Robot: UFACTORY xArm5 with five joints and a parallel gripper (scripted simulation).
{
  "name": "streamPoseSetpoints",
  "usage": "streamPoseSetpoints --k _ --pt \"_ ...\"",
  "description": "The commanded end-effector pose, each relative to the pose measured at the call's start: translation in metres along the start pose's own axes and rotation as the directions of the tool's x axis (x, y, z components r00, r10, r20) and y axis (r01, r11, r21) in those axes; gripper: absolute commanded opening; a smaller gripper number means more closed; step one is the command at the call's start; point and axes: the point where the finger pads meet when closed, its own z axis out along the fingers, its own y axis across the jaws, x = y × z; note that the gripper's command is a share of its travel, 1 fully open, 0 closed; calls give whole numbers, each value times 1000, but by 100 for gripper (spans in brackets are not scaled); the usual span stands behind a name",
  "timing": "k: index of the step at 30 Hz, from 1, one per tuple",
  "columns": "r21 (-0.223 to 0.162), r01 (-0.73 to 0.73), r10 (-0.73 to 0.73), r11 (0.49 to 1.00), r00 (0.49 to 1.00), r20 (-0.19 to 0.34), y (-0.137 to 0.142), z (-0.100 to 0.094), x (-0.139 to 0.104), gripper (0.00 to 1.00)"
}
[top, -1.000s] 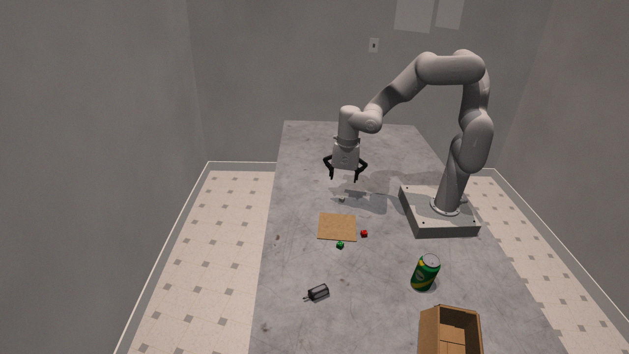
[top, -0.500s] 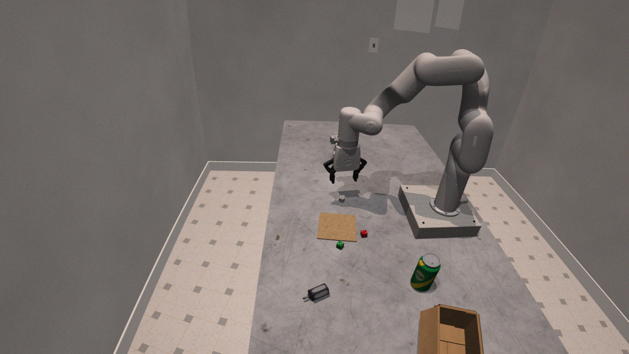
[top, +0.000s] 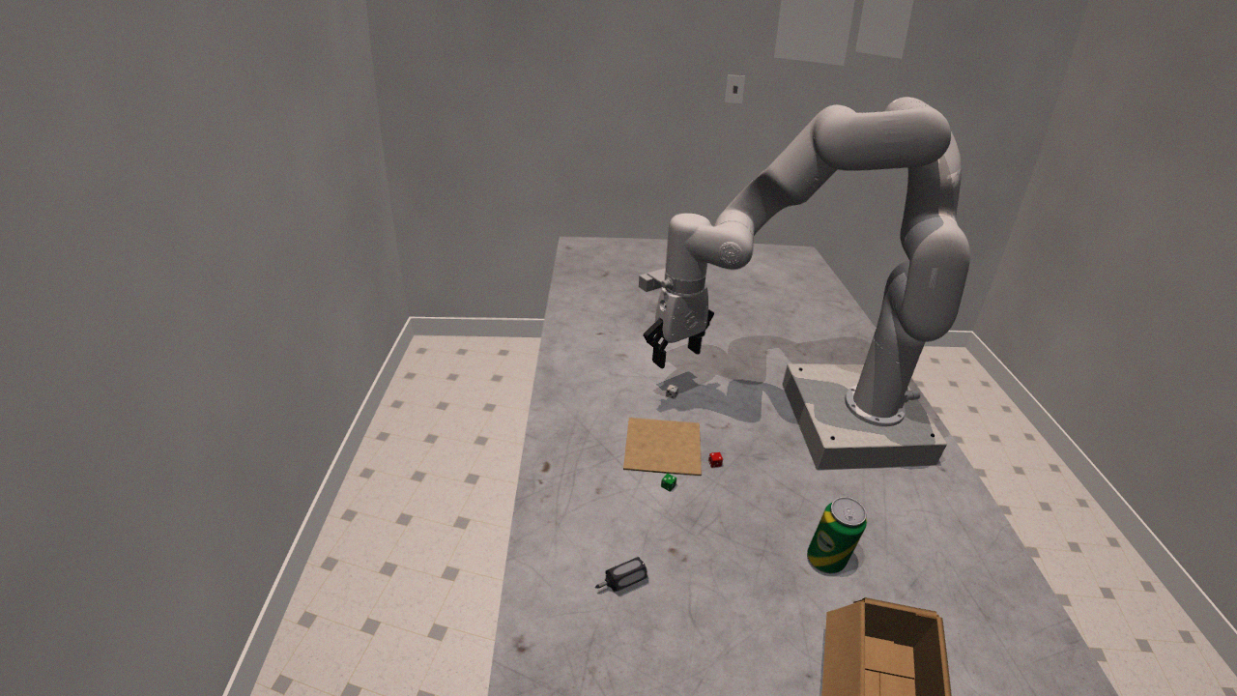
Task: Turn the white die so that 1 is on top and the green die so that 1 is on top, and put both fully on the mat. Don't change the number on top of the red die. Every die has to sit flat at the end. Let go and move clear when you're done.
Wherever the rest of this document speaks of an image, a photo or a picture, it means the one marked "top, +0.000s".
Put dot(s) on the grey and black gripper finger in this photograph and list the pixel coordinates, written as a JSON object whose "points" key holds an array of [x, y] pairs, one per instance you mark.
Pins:
{"points": [[652, 336], [695, 341]]}

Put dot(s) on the green soda can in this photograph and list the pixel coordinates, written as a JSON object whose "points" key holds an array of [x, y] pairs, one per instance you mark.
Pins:
{"points": [[840, 528]]}

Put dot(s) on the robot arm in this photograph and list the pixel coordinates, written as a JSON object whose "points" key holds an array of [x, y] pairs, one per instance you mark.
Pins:
{"points": [[933, 278]]}

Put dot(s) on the open brown cardboard box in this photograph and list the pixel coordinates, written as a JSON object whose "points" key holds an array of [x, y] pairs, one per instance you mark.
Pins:
{"points": [[904, 647]]}

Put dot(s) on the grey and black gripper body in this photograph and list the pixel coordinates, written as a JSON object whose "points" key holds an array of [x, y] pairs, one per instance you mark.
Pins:
{"points": [[683, 315]]}

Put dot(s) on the tan mat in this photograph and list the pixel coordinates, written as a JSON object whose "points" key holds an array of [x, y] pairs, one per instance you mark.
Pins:
{"points": [[663, 446]]}

